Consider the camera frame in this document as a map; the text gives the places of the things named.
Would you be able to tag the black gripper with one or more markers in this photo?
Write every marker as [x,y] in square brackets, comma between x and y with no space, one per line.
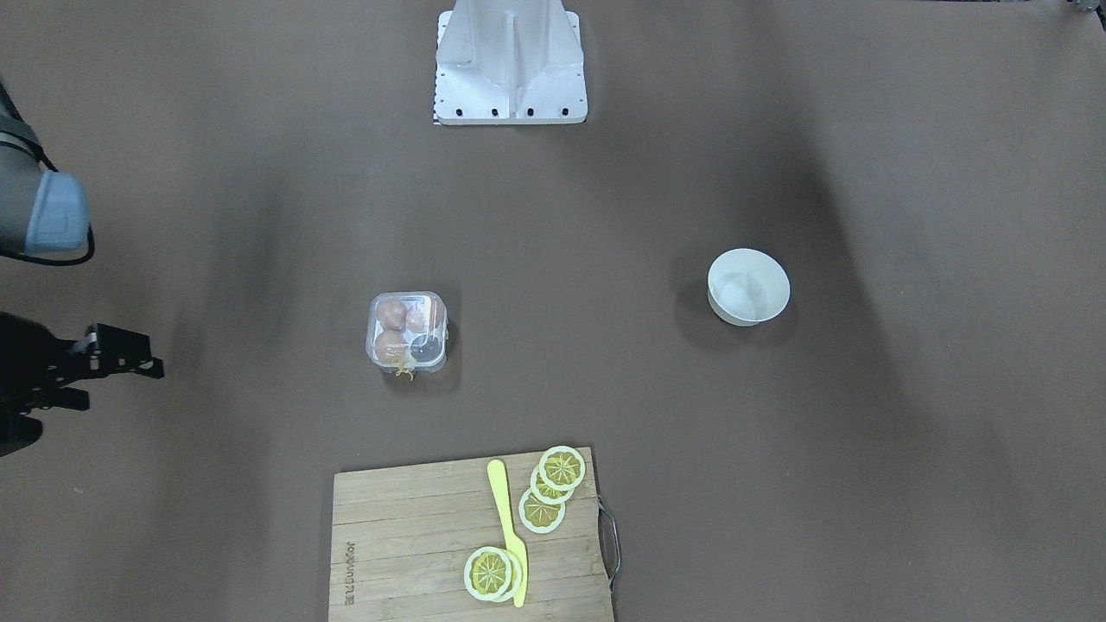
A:
[33,356]

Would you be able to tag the clear plastic egg box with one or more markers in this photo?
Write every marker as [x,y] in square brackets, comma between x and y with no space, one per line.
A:
[428,351]

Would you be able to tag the brown egg from bowl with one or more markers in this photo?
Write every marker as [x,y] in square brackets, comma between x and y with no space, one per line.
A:
[420,317]

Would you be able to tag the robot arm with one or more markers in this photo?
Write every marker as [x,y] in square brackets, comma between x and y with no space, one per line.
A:
[46,222]

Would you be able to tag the brown egg far slot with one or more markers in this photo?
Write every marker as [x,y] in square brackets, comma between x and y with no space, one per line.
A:
[390,348]

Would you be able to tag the brown egg slot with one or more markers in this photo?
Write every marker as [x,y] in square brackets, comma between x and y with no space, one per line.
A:
[390,348]
[391,314]

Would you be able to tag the brown egg near slot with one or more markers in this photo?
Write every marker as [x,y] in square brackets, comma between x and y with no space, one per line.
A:
[391,314]

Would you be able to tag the wooden cutting board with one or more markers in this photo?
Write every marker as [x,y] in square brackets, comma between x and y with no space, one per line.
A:
[401,537]

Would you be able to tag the yellow plastic knife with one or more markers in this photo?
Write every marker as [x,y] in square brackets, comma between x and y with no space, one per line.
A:
[499,483]

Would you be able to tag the lemon slice top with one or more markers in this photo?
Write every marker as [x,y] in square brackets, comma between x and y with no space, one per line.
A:
[488,574]

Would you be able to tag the lemon slice under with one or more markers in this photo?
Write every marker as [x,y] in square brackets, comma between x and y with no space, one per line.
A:
[517,576]

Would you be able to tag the lemon slice middle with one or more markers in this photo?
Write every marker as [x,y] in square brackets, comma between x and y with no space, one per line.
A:
[544,493]

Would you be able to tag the lemon slice back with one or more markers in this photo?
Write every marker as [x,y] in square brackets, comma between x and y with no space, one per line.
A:
[538,516]

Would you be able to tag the white bowl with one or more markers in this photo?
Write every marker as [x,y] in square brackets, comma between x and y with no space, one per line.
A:
[747,287]

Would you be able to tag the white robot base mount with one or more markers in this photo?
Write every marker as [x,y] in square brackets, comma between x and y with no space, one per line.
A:
[509,63]

